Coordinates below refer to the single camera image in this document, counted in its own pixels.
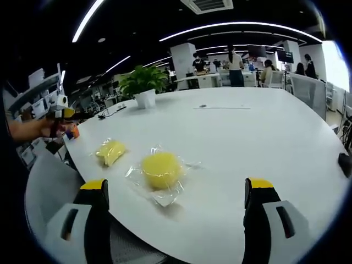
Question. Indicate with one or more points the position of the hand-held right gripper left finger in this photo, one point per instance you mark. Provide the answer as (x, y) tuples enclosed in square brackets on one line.
[(94, 220)]

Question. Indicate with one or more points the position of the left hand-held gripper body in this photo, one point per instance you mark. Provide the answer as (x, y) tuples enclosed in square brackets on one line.
[(61, 100)]

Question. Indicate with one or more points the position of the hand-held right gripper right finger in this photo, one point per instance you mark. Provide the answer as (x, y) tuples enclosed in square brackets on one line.
[(257, 220)]

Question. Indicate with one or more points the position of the rectangular yellow silicone block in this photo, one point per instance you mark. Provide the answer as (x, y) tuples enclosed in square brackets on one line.
[(111, 152)]

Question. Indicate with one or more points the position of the round yellow silicone block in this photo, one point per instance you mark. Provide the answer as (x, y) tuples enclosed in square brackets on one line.
[(162, 170)]

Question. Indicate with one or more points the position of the multicoloured cube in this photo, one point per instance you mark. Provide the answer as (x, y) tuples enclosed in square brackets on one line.
[(72, 132)]

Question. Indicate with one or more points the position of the white storage shelf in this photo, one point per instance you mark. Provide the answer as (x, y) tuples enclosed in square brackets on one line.
[(38, 93)]

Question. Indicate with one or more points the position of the green potted plant white pot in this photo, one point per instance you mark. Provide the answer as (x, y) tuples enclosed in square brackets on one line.
[(144, 82)]

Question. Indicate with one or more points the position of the ceiling light strip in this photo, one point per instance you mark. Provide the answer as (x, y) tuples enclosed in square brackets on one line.
[(242, 26), (86, 20)]

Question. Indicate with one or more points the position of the black rounded object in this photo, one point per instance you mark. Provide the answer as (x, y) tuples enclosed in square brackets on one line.
[(346, 165)]

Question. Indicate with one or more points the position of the white office chair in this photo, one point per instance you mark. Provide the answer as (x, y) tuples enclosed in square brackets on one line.
[(309, 93)]

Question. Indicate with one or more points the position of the black hanging monitor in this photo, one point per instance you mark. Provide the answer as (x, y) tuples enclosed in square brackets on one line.
[(257, 51), (284, 56)]

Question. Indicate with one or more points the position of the ceiling air conditioner vent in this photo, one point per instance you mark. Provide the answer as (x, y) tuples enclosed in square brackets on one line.
[(206, 6)]

